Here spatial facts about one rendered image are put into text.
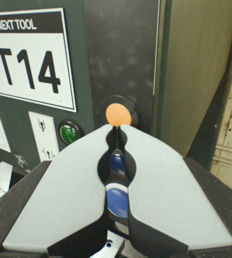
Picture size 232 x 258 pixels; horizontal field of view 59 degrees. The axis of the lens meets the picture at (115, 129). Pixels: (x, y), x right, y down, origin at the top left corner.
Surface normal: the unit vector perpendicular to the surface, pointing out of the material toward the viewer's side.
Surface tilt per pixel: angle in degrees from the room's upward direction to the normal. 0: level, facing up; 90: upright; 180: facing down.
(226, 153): 90
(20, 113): 90
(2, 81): 90
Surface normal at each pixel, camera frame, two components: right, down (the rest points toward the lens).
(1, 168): 0.33, -0.72
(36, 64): -0.50, 0.42
